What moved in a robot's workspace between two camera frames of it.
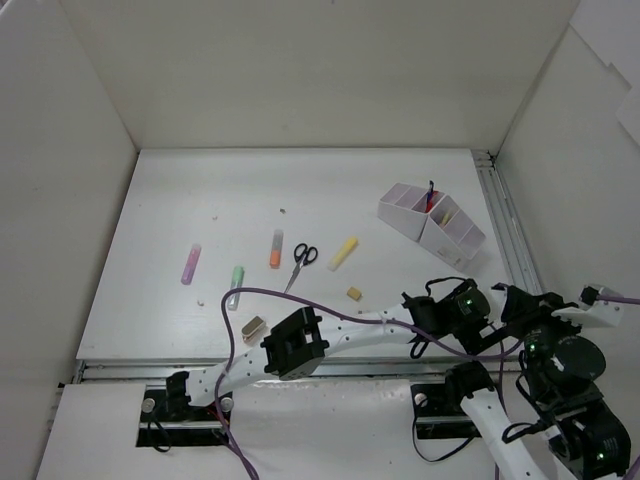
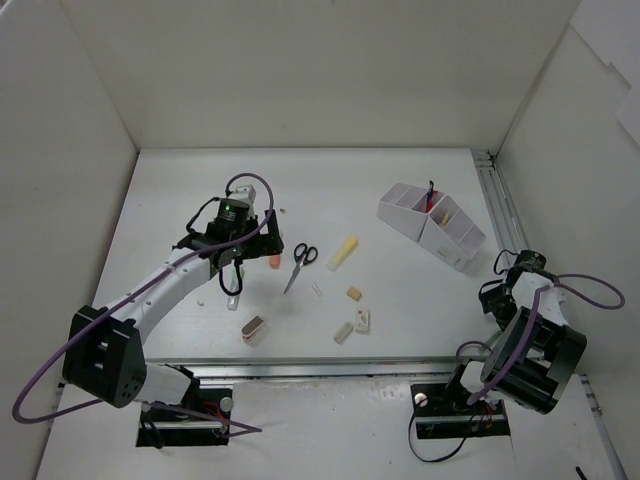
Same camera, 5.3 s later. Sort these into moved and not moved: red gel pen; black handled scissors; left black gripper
Moved: left black gripper
Not moved: red gel pen; black handled scissors
